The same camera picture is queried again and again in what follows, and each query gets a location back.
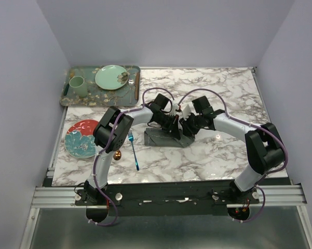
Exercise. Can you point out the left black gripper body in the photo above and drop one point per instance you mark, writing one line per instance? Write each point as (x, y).
(166, 122)

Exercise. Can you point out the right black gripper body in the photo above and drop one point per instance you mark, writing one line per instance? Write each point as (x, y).
(194, 122)

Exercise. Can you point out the dark grey cloth napkin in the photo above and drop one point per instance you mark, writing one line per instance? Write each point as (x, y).
(159, 138)

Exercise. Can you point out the blue metal fork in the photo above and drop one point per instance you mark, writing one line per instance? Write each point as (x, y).
(131, 139)

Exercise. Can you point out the copper spoon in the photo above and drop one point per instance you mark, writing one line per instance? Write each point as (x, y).
(117, 155)

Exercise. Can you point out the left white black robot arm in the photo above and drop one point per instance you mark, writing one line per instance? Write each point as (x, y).
(112, 130)

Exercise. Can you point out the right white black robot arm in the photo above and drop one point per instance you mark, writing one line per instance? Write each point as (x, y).
(265, 149)

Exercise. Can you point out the silver spoon on tray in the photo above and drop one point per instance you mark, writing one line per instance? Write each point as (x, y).
(131, 85)

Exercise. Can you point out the brown wooden chopstick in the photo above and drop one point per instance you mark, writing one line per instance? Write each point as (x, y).
(136, 84)

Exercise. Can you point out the mint green plate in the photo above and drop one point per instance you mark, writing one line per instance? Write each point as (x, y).
(111, 77)

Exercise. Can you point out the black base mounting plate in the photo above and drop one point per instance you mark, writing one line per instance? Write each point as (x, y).
(217, 198)

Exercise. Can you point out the red blue floral plate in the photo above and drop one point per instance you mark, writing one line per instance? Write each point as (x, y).
(79, 139)

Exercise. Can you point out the green floral tray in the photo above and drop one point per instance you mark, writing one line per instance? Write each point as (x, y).
(98, 97)

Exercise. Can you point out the mint green cup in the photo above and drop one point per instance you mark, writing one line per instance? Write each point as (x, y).
(79, 86)

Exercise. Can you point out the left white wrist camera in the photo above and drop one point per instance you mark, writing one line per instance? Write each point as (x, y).
(175, 109)

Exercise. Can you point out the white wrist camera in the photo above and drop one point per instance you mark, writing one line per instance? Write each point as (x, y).
(175, 109)
(186, 112)

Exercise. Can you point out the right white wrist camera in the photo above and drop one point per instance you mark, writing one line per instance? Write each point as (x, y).
(186, 112)

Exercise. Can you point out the green handled utensil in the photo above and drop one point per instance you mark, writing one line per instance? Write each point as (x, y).
(66, 89)

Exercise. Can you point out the aluminium frame rail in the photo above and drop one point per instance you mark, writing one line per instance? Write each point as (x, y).
(64, 197)

